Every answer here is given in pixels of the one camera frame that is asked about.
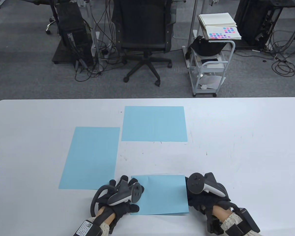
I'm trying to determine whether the person's left hand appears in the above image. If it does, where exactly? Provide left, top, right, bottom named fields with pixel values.
left=96, top=175, right=145, bottom=221

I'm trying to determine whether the person's right hand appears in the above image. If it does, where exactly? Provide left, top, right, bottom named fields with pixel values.
left=186, top=177, right=231, bottom=215

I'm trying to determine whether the grey hand controller with ring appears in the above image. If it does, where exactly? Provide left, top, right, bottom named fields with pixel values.
left=90, top=179, right=142, bottom=218
left=188, top=172, right=230, bottom=201

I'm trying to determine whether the light blue paper sheet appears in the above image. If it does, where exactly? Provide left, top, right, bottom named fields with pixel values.
left=121, top=106, right=188, bottom=142
left=130, top=175, right=190, bottom=216
left=58, top=127, right=120, bottom=190

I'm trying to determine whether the person's left forearm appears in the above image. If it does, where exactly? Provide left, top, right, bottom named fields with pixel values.
left=91, top=206, right=115, bottom=236

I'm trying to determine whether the crumpled white paper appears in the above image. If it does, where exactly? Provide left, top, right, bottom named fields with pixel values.
left=199, top=75, right=226, bottom=90

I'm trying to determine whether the black wrist sensor box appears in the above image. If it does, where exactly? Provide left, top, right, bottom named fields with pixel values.
left=225, top=208, right=260, bottom=236
left=73, top=220, right=102, bottom=236

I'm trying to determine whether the grey metal utility cart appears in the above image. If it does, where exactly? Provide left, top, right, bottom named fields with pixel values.
left=182, top=29, right=236, bottom=97

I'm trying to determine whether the black bag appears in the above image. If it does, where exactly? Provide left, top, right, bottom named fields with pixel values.
left=186, top=36, right=228, bottom=59

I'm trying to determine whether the black floor platform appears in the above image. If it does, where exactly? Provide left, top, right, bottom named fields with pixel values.
left=52, top=41, right=94, bottom=65

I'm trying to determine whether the white sheet with coloured stickers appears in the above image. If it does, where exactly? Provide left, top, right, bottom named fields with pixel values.
left=204, top=26, right=242, bottom=40

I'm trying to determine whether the black mesh office chair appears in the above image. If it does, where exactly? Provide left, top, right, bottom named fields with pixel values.
left=112, top=0, right=176, bottom=86

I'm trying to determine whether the white paper pad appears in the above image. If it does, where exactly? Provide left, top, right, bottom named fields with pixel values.
left=198, top=13, right=237, bottom=28

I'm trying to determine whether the black computer tower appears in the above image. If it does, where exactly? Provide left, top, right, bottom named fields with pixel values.
left=56, top=2, right=94, bottom=67

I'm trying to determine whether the grey metal desk leg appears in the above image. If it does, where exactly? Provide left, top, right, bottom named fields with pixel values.
left=188, top=0, right=198, bottom=33

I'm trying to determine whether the black equipment cabinet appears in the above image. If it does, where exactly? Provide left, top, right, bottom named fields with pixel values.
left=234, top=0, right=283, bottom=48

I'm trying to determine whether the chrome chair base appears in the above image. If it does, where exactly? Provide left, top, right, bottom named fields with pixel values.
left=45, top=16, right=58, bottom=35

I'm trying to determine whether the black wrist camera block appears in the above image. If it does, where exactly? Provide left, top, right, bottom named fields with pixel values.
left=206, top=214, right=223, bottom=234

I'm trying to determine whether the tangle of black floor cables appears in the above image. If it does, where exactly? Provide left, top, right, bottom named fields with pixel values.
left=236, top=15, right=295, bottom=77
left=75, top=10, right=124, bottom=82

